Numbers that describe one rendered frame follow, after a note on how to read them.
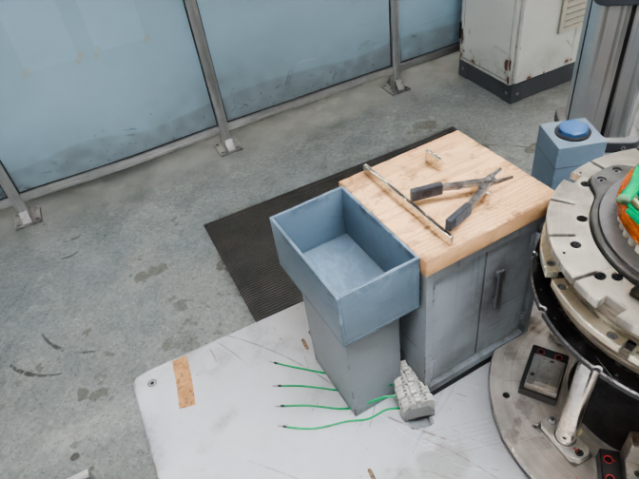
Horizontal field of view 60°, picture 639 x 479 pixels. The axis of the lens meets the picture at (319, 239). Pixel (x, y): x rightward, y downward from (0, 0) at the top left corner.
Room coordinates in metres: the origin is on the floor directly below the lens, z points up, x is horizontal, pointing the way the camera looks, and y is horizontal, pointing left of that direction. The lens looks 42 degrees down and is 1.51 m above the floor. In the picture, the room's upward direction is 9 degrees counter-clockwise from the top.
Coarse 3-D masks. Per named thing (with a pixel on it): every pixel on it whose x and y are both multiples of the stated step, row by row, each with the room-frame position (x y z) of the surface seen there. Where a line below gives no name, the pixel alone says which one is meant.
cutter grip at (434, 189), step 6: (420, 186) 0.52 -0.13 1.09; (426, 186) 0.52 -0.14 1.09; (432, 186) 0.52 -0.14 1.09; (438, 186) 0.52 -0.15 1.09; (414, 192) 0.52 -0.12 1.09; (420, 192) 0.52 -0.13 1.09; (426, 192) 0.52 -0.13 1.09; (432, 192) 0.52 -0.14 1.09; (438, 192) 0.52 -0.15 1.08; (414, 198) 0.51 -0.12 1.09; (420, 198) 0.52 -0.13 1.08; (426, 198) 0.52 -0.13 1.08
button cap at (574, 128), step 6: (570, 120) 0.69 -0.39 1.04; (576, 120) 0.69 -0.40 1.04; (564, 126) 0.67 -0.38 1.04; (570, 126) 0.67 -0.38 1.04; (576, 126) 0.67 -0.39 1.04; (582, 126) 0.66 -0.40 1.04; (588, 126) 0.67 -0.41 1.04; (564, 132) 0.66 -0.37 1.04; (570, 132) 0.66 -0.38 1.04; (576, 132) 0.65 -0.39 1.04; (582, 132) 0.65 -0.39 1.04
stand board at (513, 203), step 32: (416, 160) 0.62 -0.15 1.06; (448, 160) 0.61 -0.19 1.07; (480, 160) 0.60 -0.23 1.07; (352, 192) 0.57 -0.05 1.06; (384, 192) 0.56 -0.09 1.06; (448, 192) 0.54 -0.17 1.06; (512, 192) 0.52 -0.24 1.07; (544, 192) 0.51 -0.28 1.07; (384, 224) 0.50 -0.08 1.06; (416, 224) 0.49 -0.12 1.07; (480, 224) 0.47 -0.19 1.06; (512, 224) 0.47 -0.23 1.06; (448, 256) 0.44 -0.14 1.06
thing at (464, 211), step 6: (462, 204) 0.48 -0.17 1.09; (468, 204) 0.48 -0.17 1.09; (456, 210) 0.47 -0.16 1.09; (462, 210) 0.47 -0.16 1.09; (468, 210) 0.47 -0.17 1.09; (450, 216) 0.46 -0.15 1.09; (456, 216) 0.46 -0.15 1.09; (462, 216) 0.47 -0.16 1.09; (468, 216) 0.47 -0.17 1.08; (450, 222) 0.45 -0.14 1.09; (456, 222) 0.46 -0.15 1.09; (450, 228) 0.45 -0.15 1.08
